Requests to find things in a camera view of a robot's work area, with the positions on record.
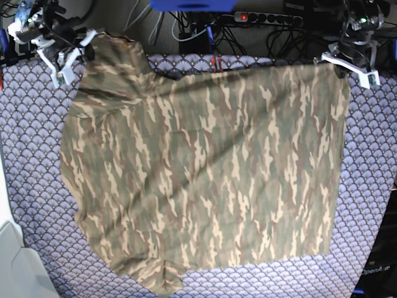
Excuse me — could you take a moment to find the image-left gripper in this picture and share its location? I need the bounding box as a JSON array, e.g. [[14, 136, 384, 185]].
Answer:
[[7, 9, 98, 87]]

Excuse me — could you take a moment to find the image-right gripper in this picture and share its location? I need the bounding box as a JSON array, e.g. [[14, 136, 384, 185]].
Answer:
[[313, 12, 385, 89]]

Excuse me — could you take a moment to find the camouflage T-shirt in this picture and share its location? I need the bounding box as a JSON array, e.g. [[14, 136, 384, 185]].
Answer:
[[60, 34, 350, 296]]

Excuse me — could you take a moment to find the image-right robot arm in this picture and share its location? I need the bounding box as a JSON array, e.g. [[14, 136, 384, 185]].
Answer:
[[313, 1, 385, 89]]

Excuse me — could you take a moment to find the image-left robot arm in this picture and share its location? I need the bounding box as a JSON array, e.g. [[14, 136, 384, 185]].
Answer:
[[7, 1, 99, 88]]

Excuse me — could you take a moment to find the blue fan-pattern table cloth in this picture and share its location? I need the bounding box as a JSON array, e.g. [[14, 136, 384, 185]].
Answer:
[[1, 61, 396, 297]]

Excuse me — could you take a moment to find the black power strip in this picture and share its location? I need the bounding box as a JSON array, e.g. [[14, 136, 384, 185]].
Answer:
[[233, 11, 304, 27]]

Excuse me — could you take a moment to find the red black table clamp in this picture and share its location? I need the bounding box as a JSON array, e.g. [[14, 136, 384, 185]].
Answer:
[[211, 56, 223, 73]]

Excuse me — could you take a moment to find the white plastic bin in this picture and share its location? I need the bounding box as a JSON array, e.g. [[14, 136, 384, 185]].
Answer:
[[1, 160, 59, 297]]

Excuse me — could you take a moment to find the black OpenArm box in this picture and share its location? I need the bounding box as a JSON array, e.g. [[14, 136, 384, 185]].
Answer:
[[351, 189, 396, 297]]

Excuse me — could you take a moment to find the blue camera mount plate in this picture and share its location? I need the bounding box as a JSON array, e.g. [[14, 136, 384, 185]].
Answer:
[[150, 0, 236, 12]]

